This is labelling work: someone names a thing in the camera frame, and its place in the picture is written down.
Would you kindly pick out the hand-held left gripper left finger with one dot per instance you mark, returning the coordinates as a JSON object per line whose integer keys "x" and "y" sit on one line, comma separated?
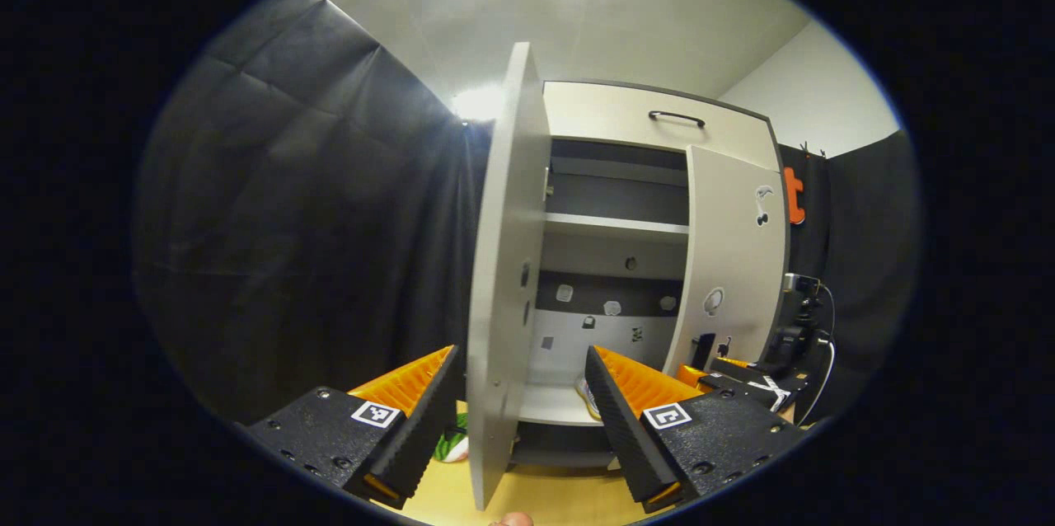
{"x": 420, "y": 423}

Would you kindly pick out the black backdrop cloth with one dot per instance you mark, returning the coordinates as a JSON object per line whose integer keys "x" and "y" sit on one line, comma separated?
{"x": 313, "y": 221}
{"x": 865, "y": 221}

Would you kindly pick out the white cabinet door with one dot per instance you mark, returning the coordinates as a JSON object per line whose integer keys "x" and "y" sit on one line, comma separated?
{"x": 729, "y": 262}
{"x": 507, "y": 262}

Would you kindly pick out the white shoe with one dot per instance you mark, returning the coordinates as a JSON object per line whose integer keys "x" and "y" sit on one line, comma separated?
{"x": 587, "y": 398}

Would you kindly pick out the white shoe cabinet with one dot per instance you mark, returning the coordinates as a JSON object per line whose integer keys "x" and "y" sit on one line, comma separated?
{"x": 610, "y": 250}

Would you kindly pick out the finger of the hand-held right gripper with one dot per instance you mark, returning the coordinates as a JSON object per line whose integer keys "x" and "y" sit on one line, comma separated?
{"x": 733, "y": 382}
{"x": 766, "y": 373}

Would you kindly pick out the green and white object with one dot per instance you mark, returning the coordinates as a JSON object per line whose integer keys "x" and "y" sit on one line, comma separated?
{"x": 453, "y": 443}

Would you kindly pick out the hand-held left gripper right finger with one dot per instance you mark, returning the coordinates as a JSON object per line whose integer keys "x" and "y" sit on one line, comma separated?
{"x": 622, "y": 427}

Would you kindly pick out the white cabinet shelf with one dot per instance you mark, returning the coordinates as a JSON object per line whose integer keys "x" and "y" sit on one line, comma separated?
{"x": 614, "y": 223}

